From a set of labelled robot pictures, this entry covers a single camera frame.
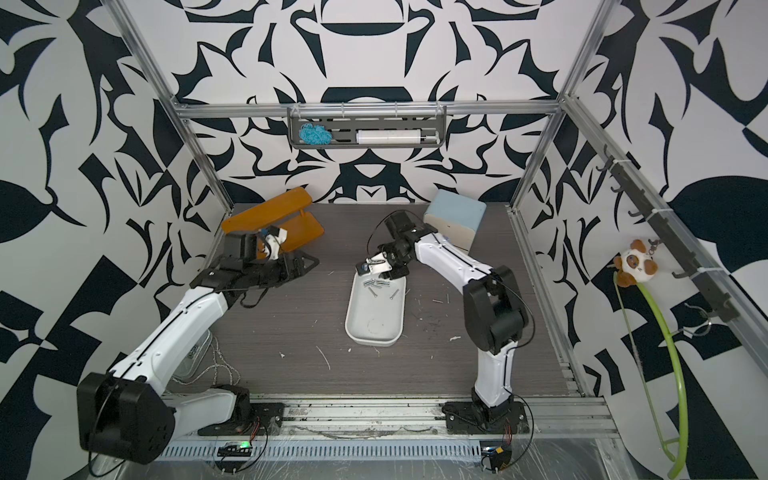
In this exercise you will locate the plush toy animal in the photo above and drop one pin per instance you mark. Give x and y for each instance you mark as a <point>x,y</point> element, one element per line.
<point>635,266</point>

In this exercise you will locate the teal scrunchie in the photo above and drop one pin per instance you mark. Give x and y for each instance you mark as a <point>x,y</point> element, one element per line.
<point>315,134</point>

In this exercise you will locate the blue white drawer box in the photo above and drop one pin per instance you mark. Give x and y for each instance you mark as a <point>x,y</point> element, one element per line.
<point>456,217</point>

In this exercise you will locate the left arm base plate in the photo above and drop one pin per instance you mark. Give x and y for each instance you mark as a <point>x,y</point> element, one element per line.
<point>243,422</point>

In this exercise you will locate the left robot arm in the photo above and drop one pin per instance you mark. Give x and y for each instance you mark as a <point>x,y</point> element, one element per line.
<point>126,413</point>

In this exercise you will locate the small controller board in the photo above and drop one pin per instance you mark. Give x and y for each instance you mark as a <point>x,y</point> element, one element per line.
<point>242,449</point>

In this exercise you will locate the orange wooden shelf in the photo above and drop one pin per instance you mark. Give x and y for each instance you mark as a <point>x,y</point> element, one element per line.
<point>270,216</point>

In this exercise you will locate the black hook rail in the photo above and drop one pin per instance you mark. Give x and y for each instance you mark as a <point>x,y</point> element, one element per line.
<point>694,265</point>

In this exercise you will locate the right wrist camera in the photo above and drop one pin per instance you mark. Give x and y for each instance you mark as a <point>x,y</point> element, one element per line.
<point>374,265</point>

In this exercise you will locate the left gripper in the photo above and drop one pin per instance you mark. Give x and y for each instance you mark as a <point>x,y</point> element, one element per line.
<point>295,266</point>

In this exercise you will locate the grey wall rack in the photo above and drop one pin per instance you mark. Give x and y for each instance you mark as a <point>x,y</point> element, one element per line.
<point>343,124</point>

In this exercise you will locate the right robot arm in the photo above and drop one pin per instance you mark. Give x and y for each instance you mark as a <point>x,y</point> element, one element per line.
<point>495,314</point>

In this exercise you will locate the white roll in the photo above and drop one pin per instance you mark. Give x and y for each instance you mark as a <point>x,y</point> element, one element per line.
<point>388,137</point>

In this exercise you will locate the black power adapter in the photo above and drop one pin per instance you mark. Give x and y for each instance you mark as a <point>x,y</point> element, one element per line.
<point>496,458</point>

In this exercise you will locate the white perforated cable duct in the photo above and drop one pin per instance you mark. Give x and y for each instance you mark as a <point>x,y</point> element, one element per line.
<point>461,450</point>

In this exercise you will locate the white plastic storage tray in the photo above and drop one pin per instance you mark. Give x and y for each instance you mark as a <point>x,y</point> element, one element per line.
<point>376,322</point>

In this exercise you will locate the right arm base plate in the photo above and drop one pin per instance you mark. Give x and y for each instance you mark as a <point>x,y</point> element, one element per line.
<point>476,418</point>

